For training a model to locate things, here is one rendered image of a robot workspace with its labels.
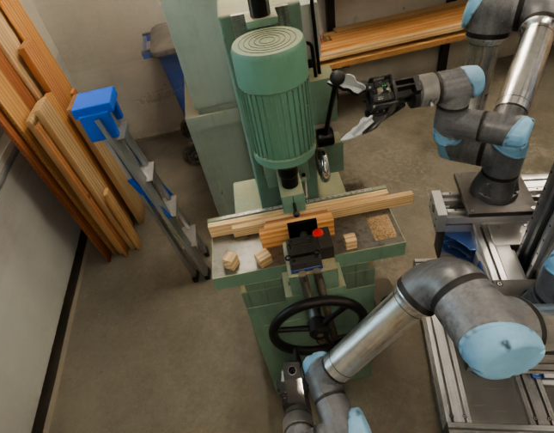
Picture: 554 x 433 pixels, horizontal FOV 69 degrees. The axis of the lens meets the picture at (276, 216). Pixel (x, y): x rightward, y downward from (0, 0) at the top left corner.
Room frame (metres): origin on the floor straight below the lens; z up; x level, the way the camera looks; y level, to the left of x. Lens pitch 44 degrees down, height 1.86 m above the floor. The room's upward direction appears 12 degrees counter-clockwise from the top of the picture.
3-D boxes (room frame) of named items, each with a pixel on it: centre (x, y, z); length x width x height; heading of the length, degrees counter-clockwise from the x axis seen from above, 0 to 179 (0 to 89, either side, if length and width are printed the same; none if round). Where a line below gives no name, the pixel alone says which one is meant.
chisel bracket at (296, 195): (0.96, -0.06, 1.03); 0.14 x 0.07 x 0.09; 179
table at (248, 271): (0.83, -0.07, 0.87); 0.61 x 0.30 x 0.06; 89
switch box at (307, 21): (1.26, -0.21, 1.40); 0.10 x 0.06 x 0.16; 179
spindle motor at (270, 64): (0.94, -0.06, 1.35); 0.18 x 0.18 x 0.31
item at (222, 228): (0.96, -0.07, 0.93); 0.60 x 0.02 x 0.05; 89
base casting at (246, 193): (1.06, -0.06, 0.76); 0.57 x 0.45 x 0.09; 179
